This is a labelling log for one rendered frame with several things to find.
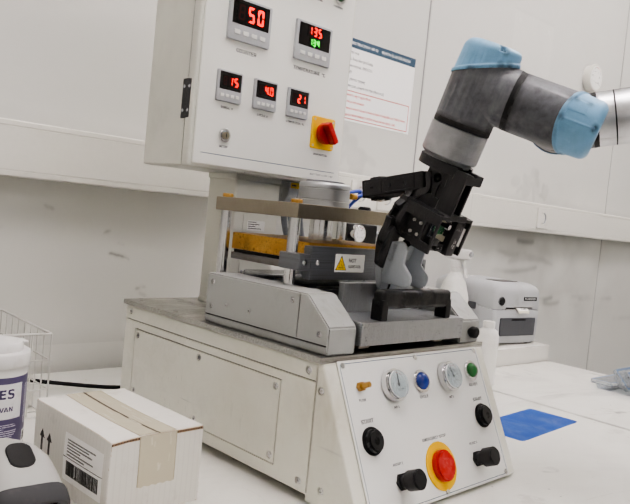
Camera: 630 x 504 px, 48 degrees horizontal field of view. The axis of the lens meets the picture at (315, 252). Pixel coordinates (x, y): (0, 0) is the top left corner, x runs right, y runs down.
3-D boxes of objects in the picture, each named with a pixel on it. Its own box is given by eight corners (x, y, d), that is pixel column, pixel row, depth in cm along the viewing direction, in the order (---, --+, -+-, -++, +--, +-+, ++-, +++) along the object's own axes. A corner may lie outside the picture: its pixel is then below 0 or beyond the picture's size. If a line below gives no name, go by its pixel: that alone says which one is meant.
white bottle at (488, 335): (498, 386, 161) (505, 323, 160) (480, 386, 159) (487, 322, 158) (484, 381, 165) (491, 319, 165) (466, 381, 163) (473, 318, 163)
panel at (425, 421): (370, 524, 80) (335, 361, 85) (508, 474, 101) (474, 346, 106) (383, 523, 79) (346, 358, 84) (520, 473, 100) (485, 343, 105)
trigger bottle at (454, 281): (427, 337, 192) (437, 246, 191) (444, 336, 198) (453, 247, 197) (454, 344, 186) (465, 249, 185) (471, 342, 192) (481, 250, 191)
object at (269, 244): (230, 257, 108) (236, 195, 107) (331, 261, 123) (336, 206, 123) (308, 272, 96) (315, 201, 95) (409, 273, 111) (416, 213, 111)
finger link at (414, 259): (405, 314, 96) (431, 254, 94) (376, 294, 100) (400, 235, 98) (419, 314, 99) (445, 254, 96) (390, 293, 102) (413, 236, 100)
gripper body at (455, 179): (423, 259, 90) (460, 170, 86) (377, 230, 96) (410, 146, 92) (457, 260, 95) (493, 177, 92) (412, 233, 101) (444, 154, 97)
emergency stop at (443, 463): (432, 485, 90) (424, 453, 91) (450, 479, 93) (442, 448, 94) (441, 484, 89) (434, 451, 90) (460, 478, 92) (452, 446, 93)
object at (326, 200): (187, 252, 110) (194, 168, 110) (326, 257, 132) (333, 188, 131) (292, 271, 93) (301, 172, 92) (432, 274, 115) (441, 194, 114)
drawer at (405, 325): (217, 313, 108) (221, 262, 108) (318, 309, 124) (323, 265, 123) (360, 353, 88) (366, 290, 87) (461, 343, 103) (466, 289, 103)
